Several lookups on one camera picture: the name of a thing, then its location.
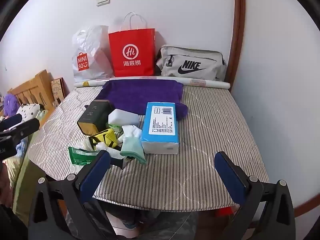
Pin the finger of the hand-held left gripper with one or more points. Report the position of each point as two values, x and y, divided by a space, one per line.
25 129
11 121

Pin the patterned picture board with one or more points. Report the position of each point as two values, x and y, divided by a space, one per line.
58 90

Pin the dark green tin box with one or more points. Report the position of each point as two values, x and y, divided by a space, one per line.
92 117

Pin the grey fabric bag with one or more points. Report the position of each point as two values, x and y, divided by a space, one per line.
192 63

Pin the white patterned paper roll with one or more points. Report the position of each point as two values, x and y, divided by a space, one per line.
212 83

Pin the wooden headboard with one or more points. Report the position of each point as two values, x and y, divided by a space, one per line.
37 85

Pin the olive green bed sheet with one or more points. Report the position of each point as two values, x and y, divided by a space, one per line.
27 182

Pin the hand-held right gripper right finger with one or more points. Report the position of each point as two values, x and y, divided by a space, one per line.
228 177

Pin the purple towel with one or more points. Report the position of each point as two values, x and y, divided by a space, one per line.
140 92

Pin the blue tissue pack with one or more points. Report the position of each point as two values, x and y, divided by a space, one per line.
160 127

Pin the striped mattress pad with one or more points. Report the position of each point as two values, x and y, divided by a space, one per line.
212 130

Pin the red plastic object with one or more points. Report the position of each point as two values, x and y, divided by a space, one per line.
225 212

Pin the dark green plastic packet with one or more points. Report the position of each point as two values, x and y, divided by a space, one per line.
80 156

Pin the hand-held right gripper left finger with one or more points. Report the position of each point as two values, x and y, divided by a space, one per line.
96 173

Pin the white sponge block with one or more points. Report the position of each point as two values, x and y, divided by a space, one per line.
122 117

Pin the white glove with green cuff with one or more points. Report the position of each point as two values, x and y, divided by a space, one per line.
131 145

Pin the purple plush toy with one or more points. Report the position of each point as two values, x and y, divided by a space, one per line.
10 105

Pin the white crumpled plastic wrapper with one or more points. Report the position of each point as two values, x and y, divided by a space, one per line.
106 148

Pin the red paper bag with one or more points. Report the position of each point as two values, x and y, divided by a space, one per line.
131 52

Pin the white plastic shopping bag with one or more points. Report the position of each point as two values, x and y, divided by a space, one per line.
92 52

